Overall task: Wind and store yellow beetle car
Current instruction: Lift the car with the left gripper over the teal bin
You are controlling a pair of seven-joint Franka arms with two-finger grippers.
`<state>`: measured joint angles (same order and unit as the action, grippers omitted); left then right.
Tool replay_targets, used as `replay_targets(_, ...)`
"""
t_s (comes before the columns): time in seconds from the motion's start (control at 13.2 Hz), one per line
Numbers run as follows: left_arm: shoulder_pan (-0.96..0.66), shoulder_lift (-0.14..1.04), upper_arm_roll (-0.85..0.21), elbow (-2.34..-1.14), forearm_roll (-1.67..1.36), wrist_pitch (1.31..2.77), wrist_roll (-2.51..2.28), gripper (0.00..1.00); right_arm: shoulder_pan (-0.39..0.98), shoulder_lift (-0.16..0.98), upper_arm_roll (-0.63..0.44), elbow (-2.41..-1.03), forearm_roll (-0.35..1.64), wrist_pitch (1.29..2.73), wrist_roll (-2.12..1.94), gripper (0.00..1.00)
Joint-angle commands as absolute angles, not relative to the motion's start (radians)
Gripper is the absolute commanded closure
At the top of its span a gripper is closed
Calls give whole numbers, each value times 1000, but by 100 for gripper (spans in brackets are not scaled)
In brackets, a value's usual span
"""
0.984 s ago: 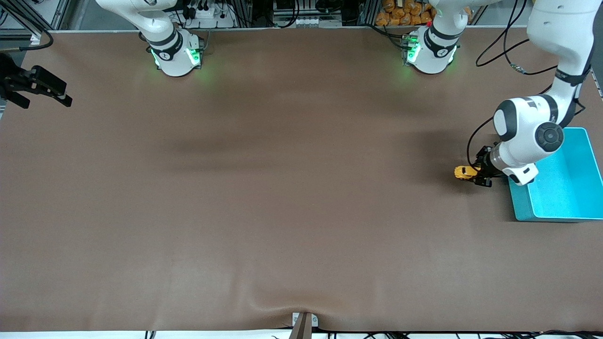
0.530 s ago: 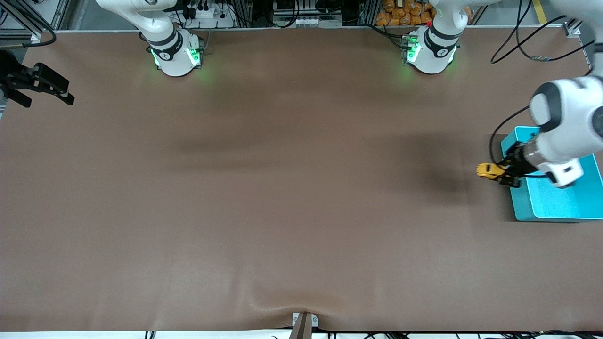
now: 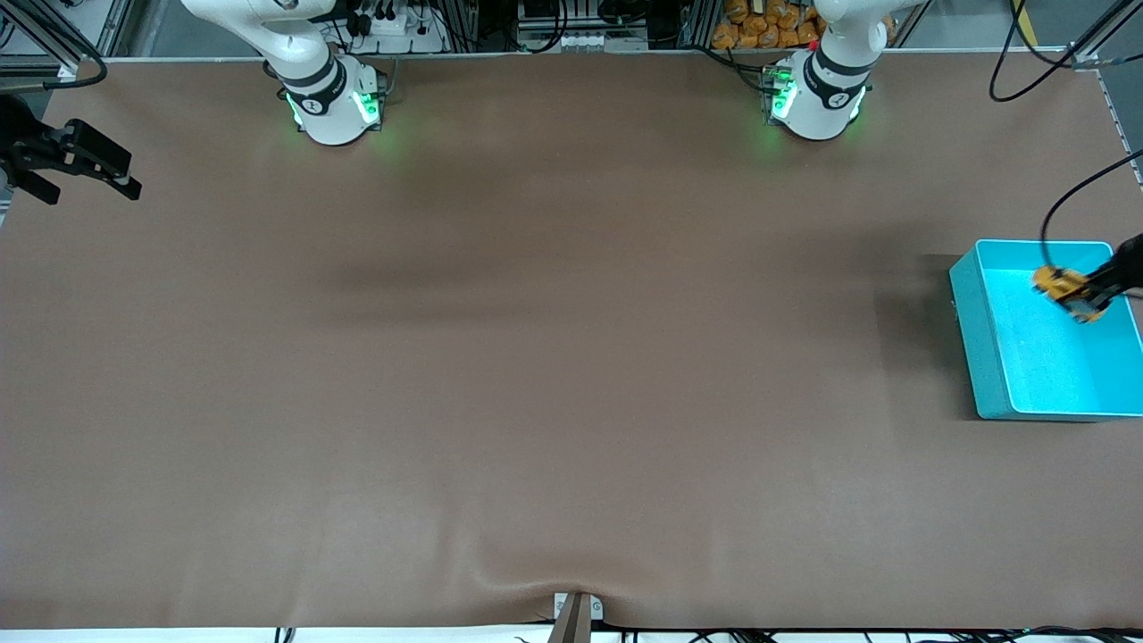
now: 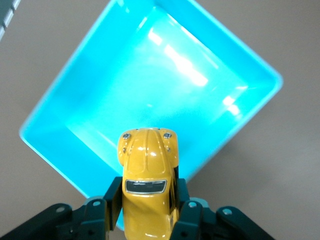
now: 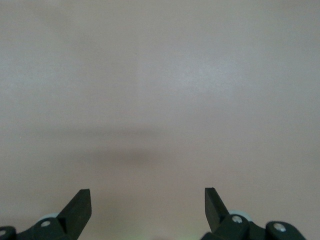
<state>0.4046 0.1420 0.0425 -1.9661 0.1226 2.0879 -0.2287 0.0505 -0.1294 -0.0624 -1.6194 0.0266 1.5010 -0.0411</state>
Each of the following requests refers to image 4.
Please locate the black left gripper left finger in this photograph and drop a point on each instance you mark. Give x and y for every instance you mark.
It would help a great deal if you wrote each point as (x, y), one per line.
(112, 200)

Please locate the teal plastic bin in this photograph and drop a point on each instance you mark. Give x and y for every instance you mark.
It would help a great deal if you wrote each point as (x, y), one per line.
(150, 75)

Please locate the yellow beetle toy car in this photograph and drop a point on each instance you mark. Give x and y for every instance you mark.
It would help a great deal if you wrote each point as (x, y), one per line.
(147, 155)

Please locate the aluminium frame profile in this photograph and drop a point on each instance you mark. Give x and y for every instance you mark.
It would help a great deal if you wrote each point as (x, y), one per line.
(6, 15)

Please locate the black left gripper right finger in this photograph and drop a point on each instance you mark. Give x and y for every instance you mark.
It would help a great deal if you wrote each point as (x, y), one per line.
(190, 215)

